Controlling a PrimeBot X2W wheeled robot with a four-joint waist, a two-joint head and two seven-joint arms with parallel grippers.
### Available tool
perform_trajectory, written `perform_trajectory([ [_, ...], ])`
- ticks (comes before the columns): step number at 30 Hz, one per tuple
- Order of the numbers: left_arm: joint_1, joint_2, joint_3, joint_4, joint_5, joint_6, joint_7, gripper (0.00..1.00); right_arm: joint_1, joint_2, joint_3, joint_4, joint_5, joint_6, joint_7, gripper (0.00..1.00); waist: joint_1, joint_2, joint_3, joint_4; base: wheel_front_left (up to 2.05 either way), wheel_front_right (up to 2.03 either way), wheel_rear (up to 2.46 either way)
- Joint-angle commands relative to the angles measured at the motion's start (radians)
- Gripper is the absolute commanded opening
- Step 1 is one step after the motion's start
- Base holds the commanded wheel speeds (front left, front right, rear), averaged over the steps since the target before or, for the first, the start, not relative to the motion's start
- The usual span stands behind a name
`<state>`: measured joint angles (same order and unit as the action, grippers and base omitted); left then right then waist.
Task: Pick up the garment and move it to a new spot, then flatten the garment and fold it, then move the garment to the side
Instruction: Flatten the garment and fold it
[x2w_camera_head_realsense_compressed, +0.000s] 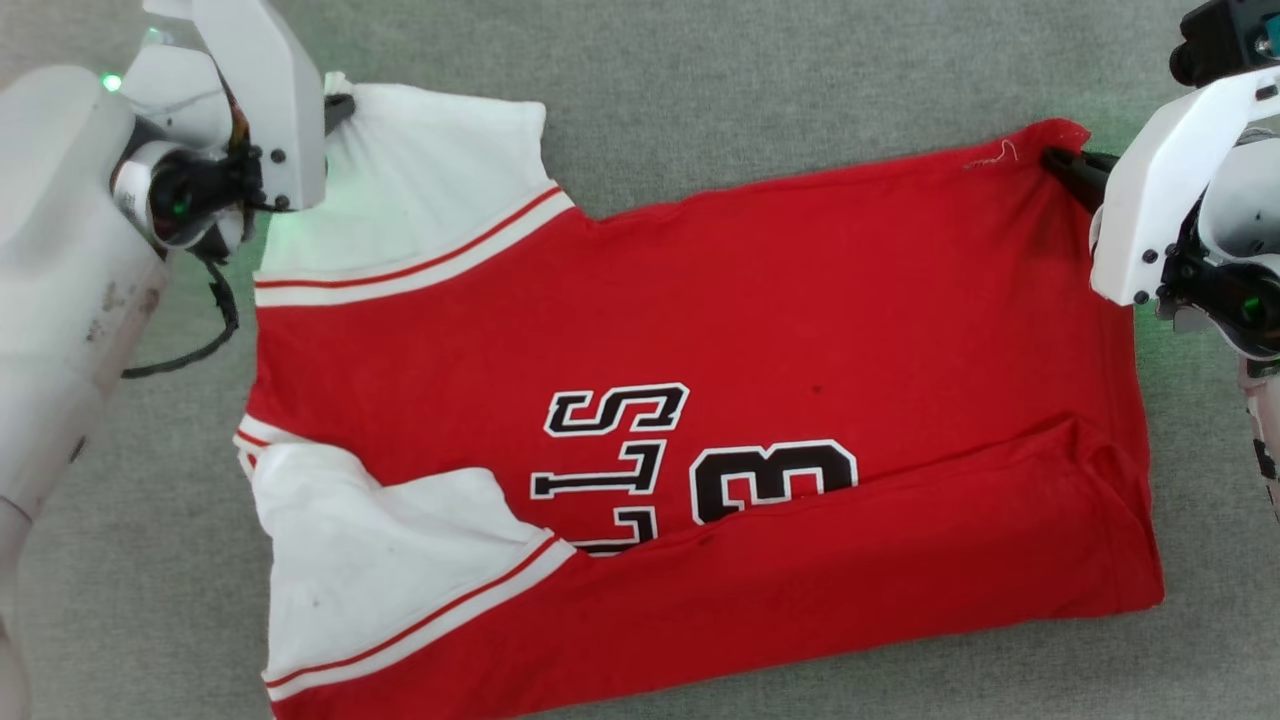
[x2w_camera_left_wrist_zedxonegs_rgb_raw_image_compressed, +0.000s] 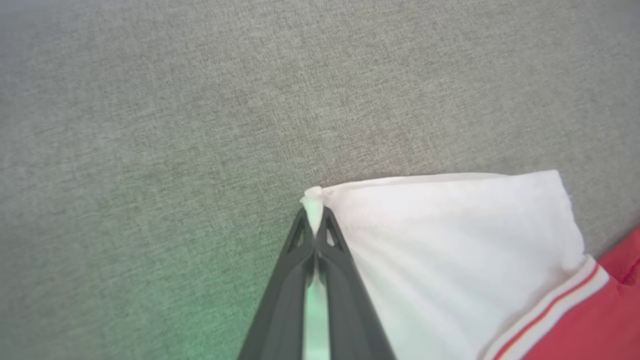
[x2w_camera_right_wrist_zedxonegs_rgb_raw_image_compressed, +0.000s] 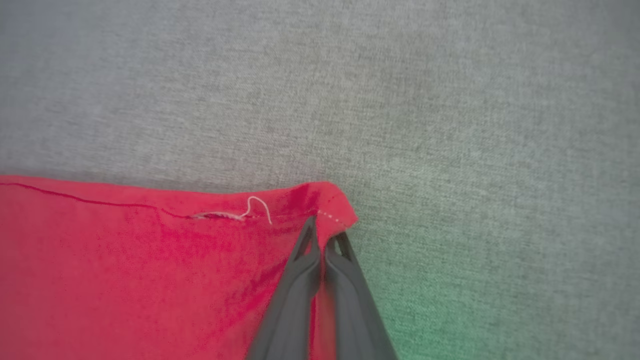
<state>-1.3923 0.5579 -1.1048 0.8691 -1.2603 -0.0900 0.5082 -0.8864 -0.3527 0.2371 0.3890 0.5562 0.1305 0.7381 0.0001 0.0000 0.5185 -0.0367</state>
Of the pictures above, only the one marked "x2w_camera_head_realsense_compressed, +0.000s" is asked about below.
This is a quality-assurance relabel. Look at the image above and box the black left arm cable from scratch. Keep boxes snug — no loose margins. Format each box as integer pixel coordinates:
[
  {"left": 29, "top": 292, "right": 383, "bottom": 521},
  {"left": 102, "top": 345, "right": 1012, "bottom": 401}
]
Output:
[{"left": 122, "top": 255, "right": 242, "bottom": 380}]

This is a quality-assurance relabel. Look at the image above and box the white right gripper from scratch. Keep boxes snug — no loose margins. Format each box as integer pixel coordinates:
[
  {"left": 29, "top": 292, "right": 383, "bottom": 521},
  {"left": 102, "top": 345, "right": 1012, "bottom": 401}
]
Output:
[{"left": 1040, "top": 65, "right": 1280, "bottom": 361}]

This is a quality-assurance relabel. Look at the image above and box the red and white jersey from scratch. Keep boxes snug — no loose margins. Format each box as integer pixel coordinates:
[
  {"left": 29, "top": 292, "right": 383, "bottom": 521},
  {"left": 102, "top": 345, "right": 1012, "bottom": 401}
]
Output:
[{"left": 233, "top": 72, "right": 1167, "bottom": 720}]

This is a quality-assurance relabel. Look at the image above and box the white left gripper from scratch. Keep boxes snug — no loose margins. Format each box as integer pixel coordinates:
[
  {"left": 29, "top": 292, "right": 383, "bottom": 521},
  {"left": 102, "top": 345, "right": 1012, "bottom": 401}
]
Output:
[{"left": 110, "top": 0, "right": 358, "bottom": 251}]

